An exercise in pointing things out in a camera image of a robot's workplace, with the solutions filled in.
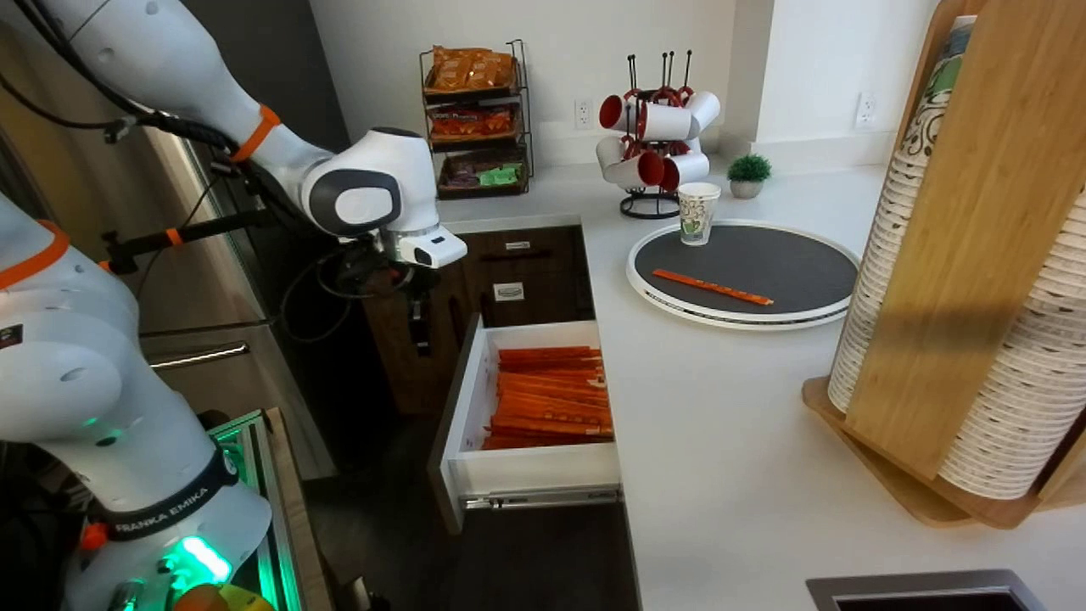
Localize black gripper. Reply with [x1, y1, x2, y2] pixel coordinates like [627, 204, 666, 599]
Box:
[387, 261, 443, 355]

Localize white drawer with wood front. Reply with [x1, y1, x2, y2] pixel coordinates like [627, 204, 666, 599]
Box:
[424, 314, 626, 536]

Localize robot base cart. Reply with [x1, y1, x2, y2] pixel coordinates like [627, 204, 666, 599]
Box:
[166, 405, 339, 611]

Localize stack of orange packets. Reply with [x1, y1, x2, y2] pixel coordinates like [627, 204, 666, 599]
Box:
[482, 343, 619, 453]

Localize green and dark snack bags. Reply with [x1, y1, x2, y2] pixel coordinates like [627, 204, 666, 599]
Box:
[437, 154, 526, 197]

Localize stainless steel appliance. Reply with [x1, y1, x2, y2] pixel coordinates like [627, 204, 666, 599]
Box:
[0, 0, 344, 486]

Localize red snack bags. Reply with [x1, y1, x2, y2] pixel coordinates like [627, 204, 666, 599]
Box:
[426, 105, 520, 145]

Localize white mug red interior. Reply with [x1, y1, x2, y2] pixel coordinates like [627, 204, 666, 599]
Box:
[633, 100, 696, 145]
[672, 142, 716, 186]
[685, 88, 725, 137]
[595, 92, 644, 137]
[633, 145, 685, 197]
[595, 132, 648, 194]

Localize black mug tree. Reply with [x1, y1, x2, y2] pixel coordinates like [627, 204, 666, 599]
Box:
[614, 48, 699, 223]

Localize orange snack bags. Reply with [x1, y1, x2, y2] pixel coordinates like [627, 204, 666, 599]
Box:
[424, 43, 523, 95]

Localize orange stick packet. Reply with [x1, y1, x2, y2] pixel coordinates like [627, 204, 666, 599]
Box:
[648, 265, 781, 314]

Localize small green potted plant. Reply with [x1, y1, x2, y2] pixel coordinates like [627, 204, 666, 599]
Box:
[723, 154, 778, 204]

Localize round dark turntable tray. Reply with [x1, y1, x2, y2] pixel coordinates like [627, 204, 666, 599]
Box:
[626, 222, 864, 336]

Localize printed paper cup stack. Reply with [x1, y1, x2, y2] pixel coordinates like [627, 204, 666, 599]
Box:
[825, 11, 980, 418]

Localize wooden cup holder stand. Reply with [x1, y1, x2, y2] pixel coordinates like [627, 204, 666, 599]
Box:
[796, 0, 1086, 534]

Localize steel sink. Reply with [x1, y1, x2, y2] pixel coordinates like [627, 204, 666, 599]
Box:
[804, 567, 1051, 611]

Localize plain white cup stack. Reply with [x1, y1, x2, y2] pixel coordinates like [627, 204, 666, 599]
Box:
[935, 189, 1086, 506]

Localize wire snack rack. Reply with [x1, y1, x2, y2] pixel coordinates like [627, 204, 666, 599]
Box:
[413, 37, 535, 204]

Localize black cable with orange tape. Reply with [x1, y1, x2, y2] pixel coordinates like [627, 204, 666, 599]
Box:
[98, 208, 282, 276]

